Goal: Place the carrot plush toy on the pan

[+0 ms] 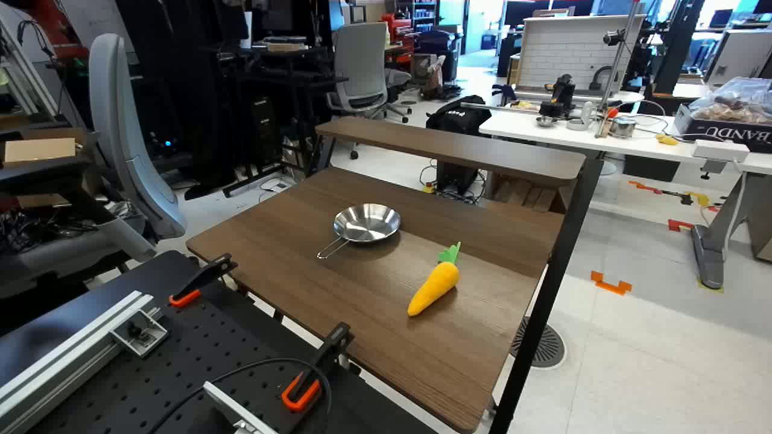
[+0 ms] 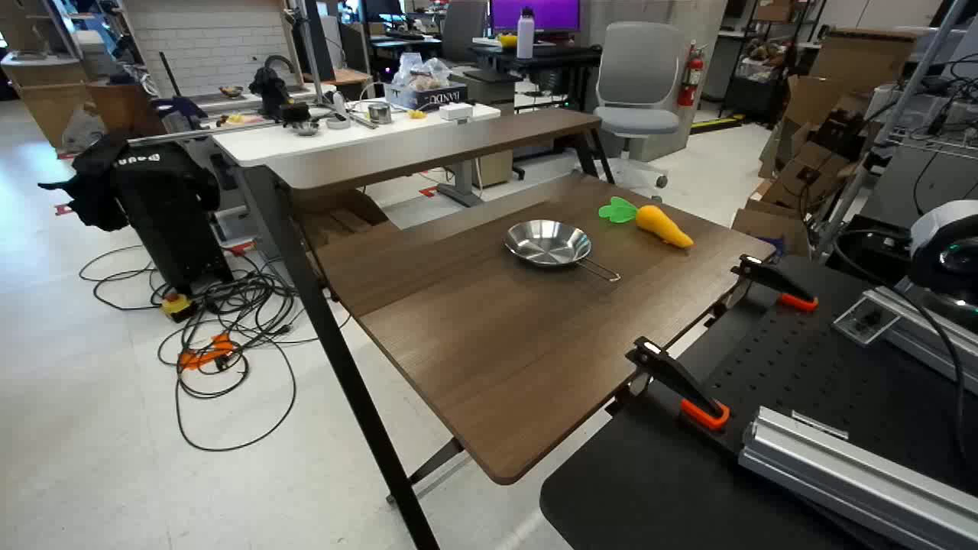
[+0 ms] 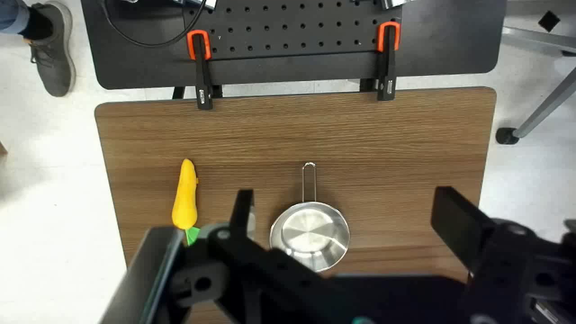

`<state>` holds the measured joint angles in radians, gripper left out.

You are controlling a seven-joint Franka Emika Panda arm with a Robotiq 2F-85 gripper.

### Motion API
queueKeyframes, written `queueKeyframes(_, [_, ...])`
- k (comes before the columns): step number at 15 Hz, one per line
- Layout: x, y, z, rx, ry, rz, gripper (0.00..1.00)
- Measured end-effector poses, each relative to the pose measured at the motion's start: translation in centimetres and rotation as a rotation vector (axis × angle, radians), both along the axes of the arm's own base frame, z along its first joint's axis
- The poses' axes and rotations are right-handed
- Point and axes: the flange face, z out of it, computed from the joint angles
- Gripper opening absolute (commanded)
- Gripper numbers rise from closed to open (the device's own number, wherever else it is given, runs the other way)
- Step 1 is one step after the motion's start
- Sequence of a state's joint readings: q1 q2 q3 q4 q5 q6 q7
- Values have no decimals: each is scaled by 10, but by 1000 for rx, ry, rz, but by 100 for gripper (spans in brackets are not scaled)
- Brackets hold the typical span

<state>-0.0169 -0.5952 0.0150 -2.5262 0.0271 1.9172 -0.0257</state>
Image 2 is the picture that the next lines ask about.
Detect yellow banana toy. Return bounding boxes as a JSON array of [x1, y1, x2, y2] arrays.
[[595, 192, 698, 255]]

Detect round steel pan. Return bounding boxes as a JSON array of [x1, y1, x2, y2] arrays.
[[504, 218, 625, 286]]

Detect white top desk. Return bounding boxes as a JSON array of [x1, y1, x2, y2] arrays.
[[207, 104, 605, 212]]

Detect small white bowl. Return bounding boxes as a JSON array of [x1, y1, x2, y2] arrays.
[[437, 101, 477, 129]]

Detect black orange bar clamp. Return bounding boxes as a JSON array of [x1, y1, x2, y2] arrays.
[[730, 255, 821, 317], [625, 336, 735, 438]]

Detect grey office chair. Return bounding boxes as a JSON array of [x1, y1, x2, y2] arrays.
[[592, 23, 692, 195]]

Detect white water bottle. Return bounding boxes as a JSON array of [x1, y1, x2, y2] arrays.
[[515, 7, 539, 61]]

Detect black perforated mounting board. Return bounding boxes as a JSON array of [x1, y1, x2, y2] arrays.
[[539, 255, 978, 550]]

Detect monitor with purple screen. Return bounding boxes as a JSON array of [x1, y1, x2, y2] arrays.
[[487, 0, 583, 38]]

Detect red fire extinguisher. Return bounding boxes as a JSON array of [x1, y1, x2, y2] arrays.
[[677, 41, 710, 113]]

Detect black device on desk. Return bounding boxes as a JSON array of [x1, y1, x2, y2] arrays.
[[248, 54, 301, 123]]

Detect brown cardboard box stack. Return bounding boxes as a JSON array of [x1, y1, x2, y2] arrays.
[[730, 27, 914, 257]]

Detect grey mounting plate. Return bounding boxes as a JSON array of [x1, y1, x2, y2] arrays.
[[831, 295, 905, 348]]

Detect black bag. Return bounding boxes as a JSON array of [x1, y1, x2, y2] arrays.
[[37, 132, 132, 236]]

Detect silver metal pole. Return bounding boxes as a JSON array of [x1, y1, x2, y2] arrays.
[[814, 0, 971, 257]]

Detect open cardboard box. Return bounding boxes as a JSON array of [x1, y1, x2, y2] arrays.
[[2, 54, 164, 156]]

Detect black table frame leg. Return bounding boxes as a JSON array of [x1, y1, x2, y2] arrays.
[[237, 165, 443, 550]]

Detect black floor cables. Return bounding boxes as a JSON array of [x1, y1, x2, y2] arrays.
[[77, 241, 306, 454]]

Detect orange cable plug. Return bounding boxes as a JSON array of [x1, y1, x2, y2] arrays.
[[178, 332, 243, 375]]

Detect silver aluminium extrusion rail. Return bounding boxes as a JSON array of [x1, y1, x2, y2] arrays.
[[737, 408, 978, 550]]

